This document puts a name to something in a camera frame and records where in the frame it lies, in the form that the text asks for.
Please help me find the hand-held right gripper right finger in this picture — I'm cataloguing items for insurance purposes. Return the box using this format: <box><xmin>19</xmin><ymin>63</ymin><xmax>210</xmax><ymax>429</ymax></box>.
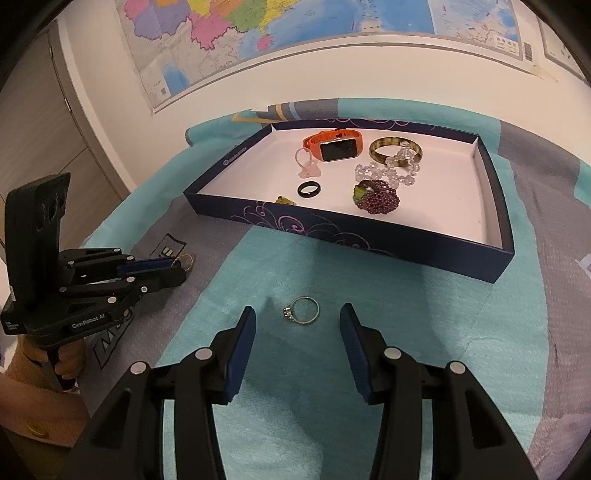
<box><xmin>339</xmin><ymin>303</ymin><xmax>532</xmax><ymax>480</ymax></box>

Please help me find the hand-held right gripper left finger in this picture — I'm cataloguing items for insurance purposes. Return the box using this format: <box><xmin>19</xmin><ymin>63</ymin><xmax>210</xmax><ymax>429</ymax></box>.
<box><xmin>60</xmin><ymin>305</ymin><xmax>257</xmax><ymax>480</ymax></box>

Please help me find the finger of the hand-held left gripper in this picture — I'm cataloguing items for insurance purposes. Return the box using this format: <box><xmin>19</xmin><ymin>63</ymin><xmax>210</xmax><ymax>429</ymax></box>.
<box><xmin>59</xmin><ymin>267</ymin><xmax>188</xmax><ymax>319</ymax></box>
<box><xmin>58</xmin><ymin>247</ymin><xmax>180</xmax><ymax>280</ymax></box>

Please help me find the silver ring with stone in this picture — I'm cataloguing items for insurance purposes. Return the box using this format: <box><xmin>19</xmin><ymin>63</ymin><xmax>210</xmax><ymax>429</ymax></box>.
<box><xmin>283</xmin><ymin>296</ymin><xmax>321</xmax><ymax>326</ymax></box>

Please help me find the purple grape brooch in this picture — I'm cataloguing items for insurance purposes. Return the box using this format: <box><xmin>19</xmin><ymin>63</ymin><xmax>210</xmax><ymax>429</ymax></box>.
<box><xmin>353</xmin><ymin>179</ymin><xmax>401</xmax><ymax>216</ymax></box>

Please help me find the dark blue box lid tray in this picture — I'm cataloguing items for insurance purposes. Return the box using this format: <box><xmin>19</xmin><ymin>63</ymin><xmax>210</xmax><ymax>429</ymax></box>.
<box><xmin>184</xmin><ymin>117</ymin><xmax>516</xmax><ymax>284</ymax></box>

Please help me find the clear crystal bead bracelet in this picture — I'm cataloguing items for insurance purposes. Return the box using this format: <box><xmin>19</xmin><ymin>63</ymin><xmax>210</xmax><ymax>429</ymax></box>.
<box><xmin>354</xmin><ymin>143</ymin><xmax>421</xmax><ymax>186</ymax></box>

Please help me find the pink pendant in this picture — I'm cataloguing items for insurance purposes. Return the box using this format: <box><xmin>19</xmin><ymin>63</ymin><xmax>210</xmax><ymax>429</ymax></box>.
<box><xmin>295</xmin><ymin>148</ymin><xmax>324</xmax><ymax>180</ymax></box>

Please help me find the person's left forearm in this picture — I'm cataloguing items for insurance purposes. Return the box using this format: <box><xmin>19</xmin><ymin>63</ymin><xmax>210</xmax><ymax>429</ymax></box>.
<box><xmin>0</xmin><ymin>354</ymin><xmax>94</xmax><ymax>449</ymax></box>

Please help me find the person's left hand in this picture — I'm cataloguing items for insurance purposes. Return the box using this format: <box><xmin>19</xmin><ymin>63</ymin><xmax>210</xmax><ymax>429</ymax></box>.
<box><xmin>21</xmin><ymin>340</ymin><xmax>87</xmax><ymax>394</ymax></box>

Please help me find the grey-brown door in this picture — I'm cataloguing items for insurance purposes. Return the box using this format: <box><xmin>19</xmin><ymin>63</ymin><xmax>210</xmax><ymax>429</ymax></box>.
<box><xmin>0</xmin><ymin>21</ymin><xmax>136</xmax><ymax>222</ymax></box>

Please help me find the brown yellow bangle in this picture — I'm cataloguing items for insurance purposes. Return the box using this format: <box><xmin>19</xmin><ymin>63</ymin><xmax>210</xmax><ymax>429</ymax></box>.
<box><xmin>368</xmin><ymin>136</ymin><xmax>424</xmax><ymax>167</ymax></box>

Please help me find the orange smartwatch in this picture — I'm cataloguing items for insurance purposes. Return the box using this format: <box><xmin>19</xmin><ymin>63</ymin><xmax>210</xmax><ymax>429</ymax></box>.
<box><xmin>302</xmin><ymin>129</ymin><xmax>363</xmax><ymax>163</ymax></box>

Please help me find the tape strip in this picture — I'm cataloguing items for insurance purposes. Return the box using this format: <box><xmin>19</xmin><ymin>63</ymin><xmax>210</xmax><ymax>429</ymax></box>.
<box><xmin>530</xmin><ymin>60</ymin><xmax>560</xmax><ymax>84</ymax></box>

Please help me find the colourful wall map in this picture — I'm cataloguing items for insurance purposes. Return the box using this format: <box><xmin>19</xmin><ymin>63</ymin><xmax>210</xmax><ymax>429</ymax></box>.
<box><xmin>111</xmin><ymin>0</ymin><xmax>542</xmax><ymax>115</ymax></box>

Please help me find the white wall socket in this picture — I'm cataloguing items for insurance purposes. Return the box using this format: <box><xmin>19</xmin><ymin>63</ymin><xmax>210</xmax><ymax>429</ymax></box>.
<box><xmin>538</xmin><ymin>18</ymin><xmax>583</xmax><ymax>75</ymax></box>

